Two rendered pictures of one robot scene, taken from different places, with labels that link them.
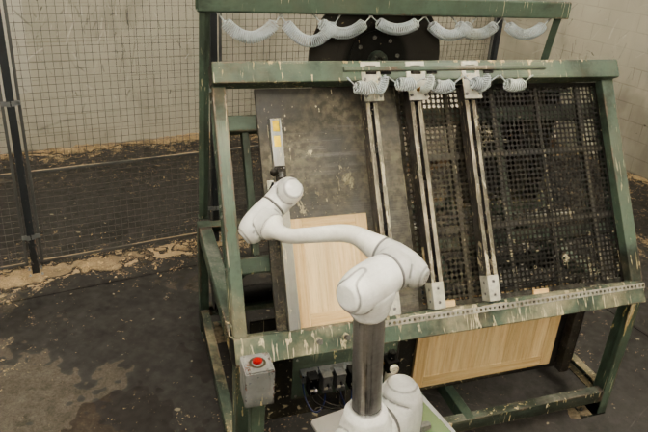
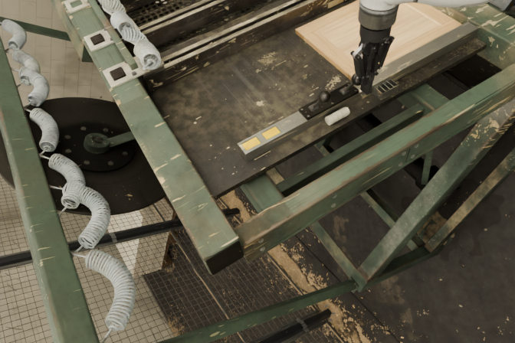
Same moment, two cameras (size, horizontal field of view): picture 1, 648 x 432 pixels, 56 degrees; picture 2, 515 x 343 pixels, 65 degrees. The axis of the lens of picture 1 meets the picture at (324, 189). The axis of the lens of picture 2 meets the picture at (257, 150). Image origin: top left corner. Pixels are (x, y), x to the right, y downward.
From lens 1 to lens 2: 190 cm
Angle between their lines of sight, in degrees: 26
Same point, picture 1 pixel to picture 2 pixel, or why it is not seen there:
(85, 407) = not seen: outside the picture
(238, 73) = (203, 210)
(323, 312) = (430, 17)
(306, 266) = (397, 47)
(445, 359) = not seen: outside the picture
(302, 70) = (155, 138)
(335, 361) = not seen: outside the picture
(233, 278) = (481, 94)
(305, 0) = (40, 227)
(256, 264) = (432, 97)
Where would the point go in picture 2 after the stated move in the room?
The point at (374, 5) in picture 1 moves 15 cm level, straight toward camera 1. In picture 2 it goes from (23, 151) to (27, 134)
